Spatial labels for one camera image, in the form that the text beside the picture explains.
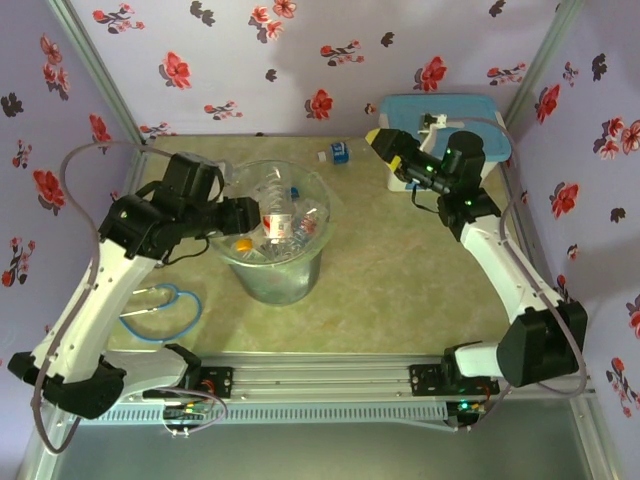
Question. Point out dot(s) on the clear plastic bin with liner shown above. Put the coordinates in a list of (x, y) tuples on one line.
[(280, 285)]

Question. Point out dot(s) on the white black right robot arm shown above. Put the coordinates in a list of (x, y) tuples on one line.
[(500, 275)]

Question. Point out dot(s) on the clear bottle orange cap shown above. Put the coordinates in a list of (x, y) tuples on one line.
[(244, 245)]

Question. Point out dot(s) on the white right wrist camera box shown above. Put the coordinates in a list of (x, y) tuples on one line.
[(431, 140)]

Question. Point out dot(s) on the small controller board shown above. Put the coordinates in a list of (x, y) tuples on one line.
[(470, 407), (187, 414)]

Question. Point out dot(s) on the clear bottle red label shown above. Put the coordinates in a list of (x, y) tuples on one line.
[(277, 225)]

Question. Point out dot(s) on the aluminium extrusion frame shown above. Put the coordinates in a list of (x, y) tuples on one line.
[(325, 372)]

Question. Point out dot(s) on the small bottle blue label white cap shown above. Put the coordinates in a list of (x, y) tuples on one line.
[(340, 152)]

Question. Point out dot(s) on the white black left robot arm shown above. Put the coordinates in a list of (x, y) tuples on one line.
[(95, 312)]

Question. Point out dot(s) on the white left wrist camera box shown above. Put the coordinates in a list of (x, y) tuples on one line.
[(227, 172)]

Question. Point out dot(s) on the white storage box blue lid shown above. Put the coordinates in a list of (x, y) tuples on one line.
[(395, 107)]

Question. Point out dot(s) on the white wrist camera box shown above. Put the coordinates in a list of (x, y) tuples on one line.
[(431, 140), (227, 172)]

